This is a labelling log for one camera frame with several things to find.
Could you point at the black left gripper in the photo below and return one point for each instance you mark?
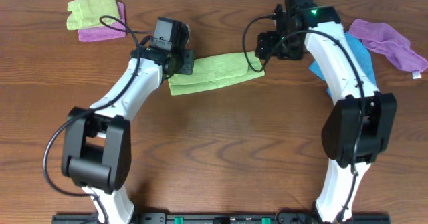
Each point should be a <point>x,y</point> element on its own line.
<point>186,62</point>

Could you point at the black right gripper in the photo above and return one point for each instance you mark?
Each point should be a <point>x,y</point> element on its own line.
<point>268,42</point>

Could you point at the light green cloth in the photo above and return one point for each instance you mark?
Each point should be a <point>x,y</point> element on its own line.
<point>212,73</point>

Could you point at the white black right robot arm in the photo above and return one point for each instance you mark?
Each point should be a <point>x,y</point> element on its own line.
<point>360,123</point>

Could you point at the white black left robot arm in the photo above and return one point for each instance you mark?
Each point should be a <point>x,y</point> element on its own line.
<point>97,142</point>

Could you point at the blue crumpled cloth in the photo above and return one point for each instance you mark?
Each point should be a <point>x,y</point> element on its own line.
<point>364,60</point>

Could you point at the folded pink cloth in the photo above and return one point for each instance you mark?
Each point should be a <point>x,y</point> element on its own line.
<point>101,33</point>

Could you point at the folded green cloth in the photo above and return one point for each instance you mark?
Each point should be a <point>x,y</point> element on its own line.
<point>86,13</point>

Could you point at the purple crumpled cloth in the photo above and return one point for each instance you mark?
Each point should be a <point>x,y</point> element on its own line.
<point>383,39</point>

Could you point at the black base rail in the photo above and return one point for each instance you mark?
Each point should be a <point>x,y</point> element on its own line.
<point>187,218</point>

